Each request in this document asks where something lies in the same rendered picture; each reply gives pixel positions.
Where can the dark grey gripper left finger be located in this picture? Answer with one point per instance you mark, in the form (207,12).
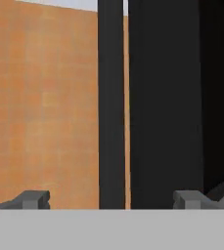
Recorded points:
(35,199)

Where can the dark grey upright bar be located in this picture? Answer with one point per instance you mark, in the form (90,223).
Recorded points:
(111,104)

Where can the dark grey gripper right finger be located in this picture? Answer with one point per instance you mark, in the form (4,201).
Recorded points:
(188,200)

